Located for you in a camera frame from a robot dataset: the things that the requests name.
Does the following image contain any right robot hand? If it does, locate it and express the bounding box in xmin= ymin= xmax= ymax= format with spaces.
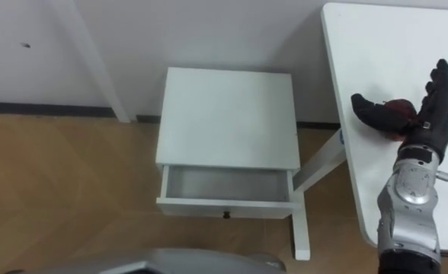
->
xmin=350 ymin=58 xmax=448 ymax=164

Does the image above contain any red apple soft toy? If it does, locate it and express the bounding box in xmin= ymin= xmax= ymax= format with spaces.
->
xmin=376 ymin=98 xmax=418 ymax=142

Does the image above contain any white desk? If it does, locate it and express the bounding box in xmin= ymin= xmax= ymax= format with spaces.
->
xmin=289 ymin=2 xmax=448 ymax=262

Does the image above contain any white bedside cabinet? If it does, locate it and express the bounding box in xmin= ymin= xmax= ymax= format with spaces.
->
xmin=155 ymin=67 xmax=301 ymax=221

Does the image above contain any open white cabinet drawer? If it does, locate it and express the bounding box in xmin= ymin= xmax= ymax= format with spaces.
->
xmin=155 ymin=164 xmax=299 ymax=221

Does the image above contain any robot body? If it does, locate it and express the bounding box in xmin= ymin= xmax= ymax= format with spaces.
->
xmin=3 ymin=247 xmax=287 ymax=274

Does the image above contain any white table leg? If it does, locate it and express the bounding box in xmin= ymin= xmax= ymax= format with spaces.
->
xmin=56 ymin=0 xmax=131 ymax=124

